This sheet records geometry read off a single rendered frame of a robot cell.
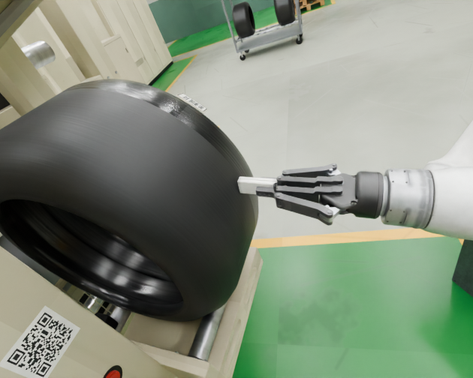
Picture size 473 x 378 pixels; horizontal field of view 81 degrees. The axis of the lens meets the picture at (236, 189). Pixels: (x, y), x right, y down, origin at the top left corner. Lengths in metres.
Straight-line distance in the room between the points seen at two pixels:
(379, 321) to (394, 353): 0.15
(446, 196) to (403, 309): 1.28
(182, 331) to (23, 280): 0.52
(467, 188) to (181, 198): 0.39
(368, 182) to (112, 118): 0.40
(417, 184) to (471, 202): 0.06
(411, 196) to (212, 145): 0.32
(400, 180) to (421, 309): 1.30
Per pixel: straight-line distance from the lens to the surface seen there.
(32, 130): 0.50
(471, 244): 1.56
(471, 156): 0.65
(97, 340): 0.57
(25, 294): 0.48
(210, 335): 0.72
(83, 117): 0.49
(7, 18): 0.99
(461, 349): 1.68
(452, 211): 0.47
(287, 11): 5.90
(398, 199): 0.45
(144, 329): 0.96
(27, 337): 0.49
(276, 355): 1.64
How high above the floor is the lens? 1.52
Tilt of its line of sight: 37 degrees down
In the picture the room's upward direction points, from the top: 23 degrees counter-clockwise
